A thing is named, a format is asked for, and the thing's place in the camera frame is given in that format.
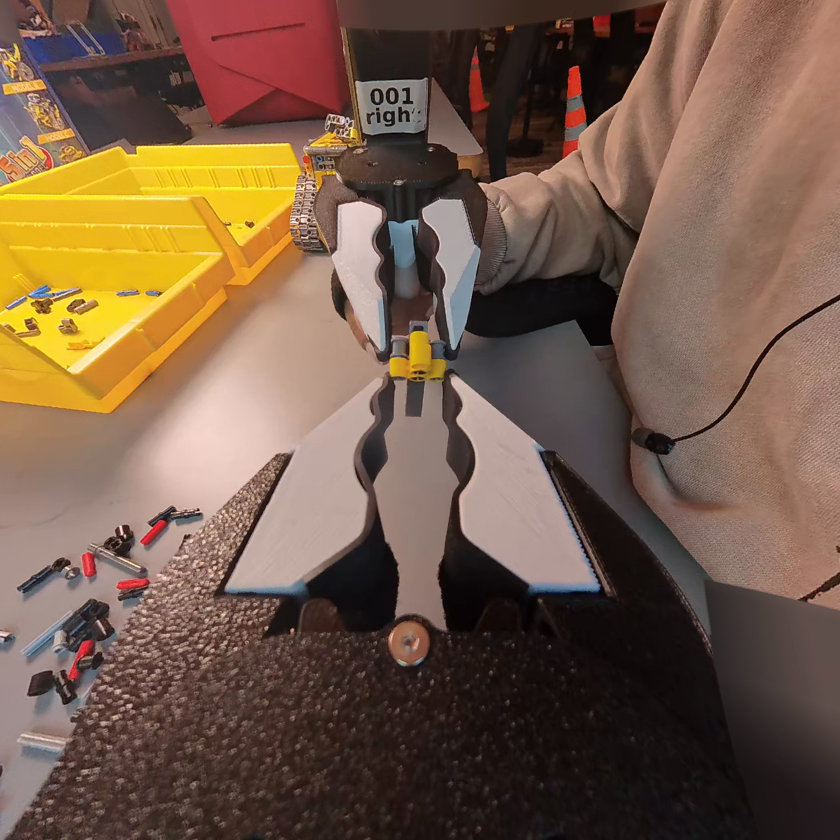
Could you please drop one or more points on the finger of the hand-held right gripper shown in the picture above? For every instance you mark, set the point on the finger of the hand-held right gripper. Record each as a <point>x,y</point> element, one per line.
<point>457,263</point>
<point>361,276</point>

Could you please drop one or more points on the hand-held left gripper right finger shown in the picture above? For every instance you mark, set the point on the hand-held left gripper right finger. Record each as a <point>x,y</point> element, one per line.
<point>525,525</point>

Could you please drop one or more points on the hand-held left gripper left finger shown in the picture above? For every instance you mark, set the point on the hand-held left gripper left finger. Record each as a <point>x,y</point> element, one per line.
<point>309,525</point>

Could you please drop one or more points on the yellow building block assembly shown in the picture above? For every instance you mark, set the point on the yellow building block assembly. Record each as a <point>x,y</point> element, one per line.
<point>418,352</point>

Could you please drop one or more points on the yellow plastic bin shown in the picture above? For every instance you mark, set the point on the yellow plastic bin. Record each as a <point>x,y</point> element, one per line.
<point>79,381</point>
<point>250,177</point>

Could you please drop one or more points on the blue grey pieces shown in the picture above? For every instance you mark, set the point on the blue grey pieces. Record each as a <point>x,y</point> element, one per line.
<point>59,305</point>

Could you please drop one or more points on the person's right forearm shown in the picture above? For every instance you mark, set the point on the person's right forearm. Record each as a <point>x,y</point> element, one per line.
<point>551,223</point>

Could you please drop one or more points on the grey desk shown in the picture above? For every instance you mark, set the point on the grey desk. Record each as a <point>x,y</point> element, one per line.
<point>223,394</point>

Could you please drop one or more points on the yellow toy robot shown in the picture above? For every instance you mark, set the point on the yellow toy robot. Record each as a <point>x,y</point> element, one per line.
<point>315,197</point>

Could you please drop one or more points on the orange traffic cone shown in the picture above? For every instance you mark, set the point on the orange traffic cone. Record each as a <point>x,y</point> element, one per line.
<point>478,85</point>
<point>574,118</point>

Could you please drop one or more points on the pile of black red pieces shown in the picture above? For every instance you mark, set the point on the pile of black red pieces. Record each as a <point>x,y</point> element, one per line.
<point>85,617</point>

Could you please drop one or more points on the person's torso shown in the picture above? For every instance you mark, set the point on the person's torso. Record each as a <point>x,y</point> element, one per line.
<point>735,236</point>

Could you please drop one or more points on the robot kit box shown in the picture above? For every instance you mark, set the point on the robot kit box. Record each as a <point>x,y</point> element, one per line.
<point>33,125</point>

